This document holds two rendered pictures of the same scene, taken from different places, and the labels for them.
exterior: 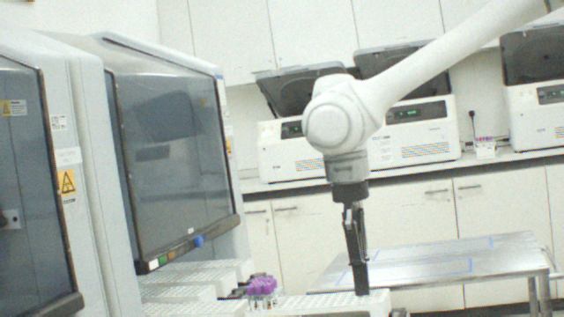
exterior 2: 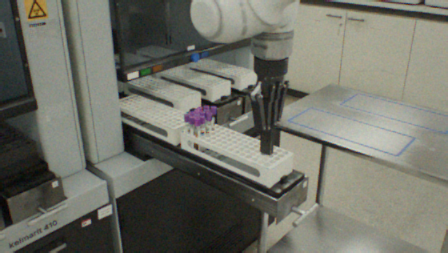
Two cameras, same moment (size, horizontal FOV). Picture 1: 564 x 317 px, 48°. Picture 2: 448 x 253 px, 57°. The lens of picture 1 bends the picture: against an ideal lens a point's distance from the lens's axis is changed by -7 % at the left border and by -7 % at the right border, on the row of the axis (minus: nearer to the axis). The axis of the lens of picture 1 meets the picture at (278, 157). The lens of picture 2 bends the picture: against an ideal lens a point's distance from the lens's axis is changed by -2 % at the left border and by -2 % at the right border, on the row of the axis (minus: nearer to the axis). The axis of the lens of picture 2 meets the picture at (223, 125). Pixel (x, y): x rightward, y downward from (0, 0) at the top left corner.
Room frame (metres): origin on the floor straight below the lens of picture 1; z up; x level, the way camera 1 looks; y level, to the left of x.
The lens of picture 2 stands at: (0.48, -0.40, 1.35)
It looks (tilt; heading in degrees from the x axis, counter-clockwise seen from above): 25 degrees down; 24
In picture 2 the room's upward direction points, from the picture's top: straight up
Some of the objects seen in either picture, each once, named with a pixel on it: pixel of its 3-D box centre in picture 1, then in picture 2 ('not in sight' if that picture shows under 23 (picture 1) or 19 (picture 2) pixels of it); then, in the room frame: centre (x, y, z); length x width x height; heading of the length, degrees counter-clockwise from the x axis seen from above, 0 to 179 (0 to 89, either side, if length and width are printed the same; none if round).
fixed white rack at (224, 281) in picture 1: (181, 288); (192, 83); (1.79, 0.32, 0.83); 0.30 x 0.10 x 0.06; 73
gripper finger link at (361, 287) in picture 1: (360, 279); (266, 140); (1.33, -0.13, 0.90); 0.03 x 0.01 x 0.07; 73
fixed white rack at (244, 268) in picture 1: (202, 275); (219, 74); (1.93, 0.27, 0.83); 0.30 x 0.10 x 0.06; 73
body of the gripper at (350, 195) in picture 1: (352, 203); (270, 76); (1.34, -0.13, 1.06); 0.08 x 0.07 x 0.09; 163
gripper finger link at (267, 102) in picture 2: (354, 238); (265, 106); (1.32, -0.13, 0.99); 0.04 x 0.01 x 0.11; 73
